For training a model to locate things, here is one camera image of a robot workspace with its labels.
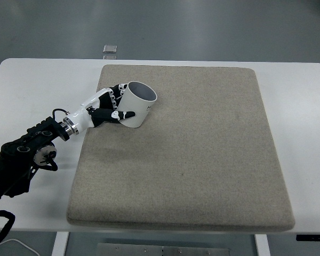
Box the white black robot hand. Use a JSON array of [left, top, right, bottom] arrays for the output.
[[69, 83, 136, 133]]

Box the white cup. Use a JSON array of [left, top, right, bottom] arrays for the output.
[[117, 81, 158, 129]]

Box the beige fabric mat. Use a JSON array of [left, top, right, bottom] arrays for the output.
[[66, 63, 295, 231]]

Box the white table leg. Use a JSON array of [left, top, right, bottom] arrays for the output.
[[52, 231, 69, 256], [254, 234, 270, 256]]

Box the grey metal plate with screws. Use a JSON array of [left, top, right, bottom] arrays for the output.
[[97, 243, 229, 256]]

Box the black table control panel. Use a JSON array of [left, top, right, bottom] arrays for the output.
[[295, 234, 320, 242]]

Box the white floor cable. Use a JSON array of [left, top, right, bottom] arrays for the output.
[[0, 238, 39, 256]]

